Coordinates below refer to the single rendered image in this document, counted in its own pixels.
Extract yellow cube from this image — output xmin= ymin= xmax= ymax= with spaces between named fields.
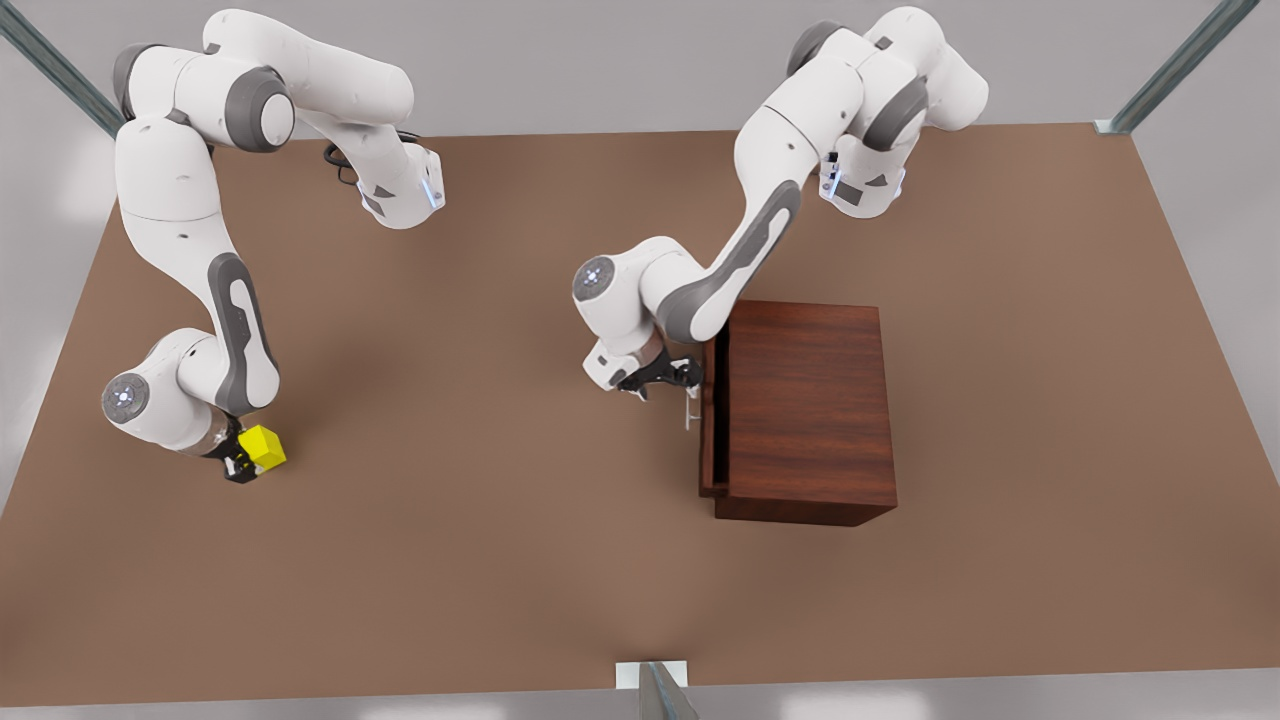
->
xmin=238 ymin=424 xmax=288 ymax=473

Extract wooden drawer with silver handle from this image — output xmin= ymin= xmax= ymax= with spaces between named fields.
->
xmin=684 ymin=335 xmax=730 ymax=499

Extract dark wooden drawer cabinet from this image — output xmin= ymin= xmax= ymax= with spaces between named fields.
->
xmin=713 ymin=299 xmax=899 ymax=528

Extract black cable loop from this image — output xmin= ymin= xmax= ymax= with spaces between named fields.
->
xmin=322 ymin=130 xmax=423 ymax=187

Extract silver frame post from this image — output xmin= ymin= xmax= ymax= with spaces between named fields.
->
xmin=614 ymin=660 xmax=701 ymax=720
xmin=1094 ymin=0 xmax=1263 ymax=136
xmin=0 ymin=5 xmax=126 ymax=138

